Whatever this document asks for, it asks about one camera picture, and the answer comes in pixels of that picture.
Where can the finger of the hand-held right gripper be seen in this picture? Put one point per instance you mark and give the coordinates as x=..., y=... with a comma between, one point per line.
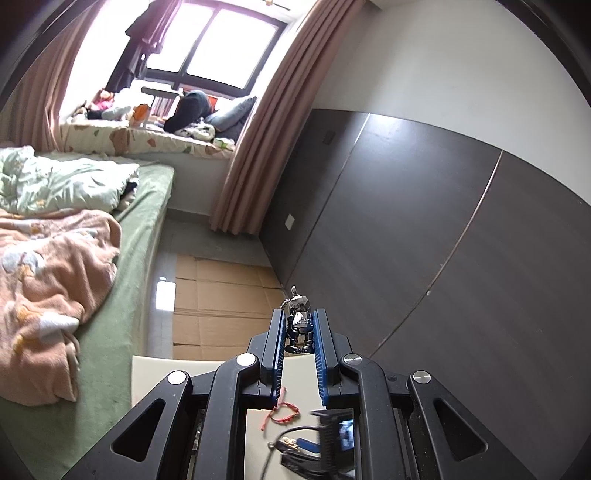
x=300, y=464
x=307, y=445

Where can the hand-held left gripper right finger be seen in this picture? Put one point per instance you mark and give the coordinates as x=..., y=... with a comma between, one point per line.
x=321, y=364

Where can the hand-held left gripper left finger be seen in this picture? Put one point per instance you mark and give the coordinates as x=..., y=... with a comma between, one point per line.
x=277, y=360

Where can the small toy robot figure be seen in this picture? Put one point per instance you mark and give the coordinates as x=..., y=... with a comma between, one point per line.
x=298, y=323

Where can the cardboard sheets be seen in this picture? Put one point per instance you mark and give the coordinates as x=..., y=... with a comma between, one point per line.
x=217, y=300

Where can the dark grey wardrobe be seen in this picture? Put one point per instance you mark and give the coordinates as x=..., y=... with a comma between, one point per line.
x=415, y=230

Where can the bed with green sheet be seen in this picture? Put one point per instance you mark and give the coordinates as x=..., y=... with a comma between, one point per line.
x=134, y=258

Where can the pink curtain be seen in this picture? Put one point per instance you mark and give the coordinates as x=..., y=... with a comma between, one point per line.
x=41, y=83
x=268, y=138

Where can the pink fleece blanket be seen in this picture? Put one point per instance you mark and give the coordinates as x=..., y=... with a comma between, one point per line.
x=51, y=277

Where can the grey pillow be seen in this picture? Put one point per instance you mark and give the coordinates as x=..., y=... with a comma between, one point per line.
x=231, y=117

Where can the patterned window seat cushion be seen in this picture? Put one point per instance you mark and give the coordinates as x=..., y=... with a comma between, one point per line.
x=138, y=141

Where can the pale green quilt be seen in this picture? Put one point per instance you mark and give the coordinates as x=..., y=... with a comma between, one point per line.
x=60, y=184

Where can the orange paper bag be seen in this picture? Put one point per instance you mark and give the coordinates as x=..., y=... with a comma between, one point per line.
x=139, y=115

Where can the small white folding table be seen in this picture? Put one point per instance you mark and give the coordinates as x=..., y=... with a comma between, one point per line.
x=159, y=92

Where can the pile of soft toys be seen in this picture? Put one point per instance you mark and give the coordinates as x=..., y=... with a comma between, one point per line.
x=104, y=108

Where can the window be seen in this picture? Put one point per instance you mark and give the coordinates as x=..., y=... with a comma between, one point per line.
x=221, y=41

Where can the hanging dark clothes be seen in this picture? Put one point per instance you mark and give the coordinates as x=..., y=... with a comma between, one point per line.
x=134, y=50

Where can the white wall socket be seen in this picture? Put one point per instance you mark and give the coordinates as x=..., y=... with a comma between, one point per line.
x=290, y=221

